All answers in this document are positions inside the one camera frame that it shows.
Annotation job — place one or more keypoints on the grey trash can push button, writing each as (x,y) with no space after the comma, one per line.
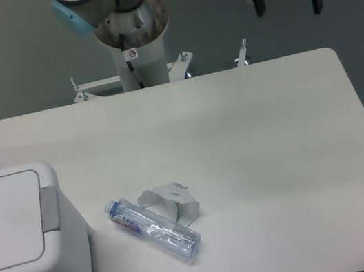
(49,209)

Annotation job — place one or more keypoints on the white trash can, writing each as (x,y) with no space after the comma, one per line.
(24,247)

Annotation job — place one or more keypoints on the clear empty plastic bottle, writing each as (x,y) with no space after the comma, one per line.
(174,238)

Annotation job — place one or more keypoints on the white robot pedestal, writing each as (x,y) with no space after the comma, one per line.
(135,41)

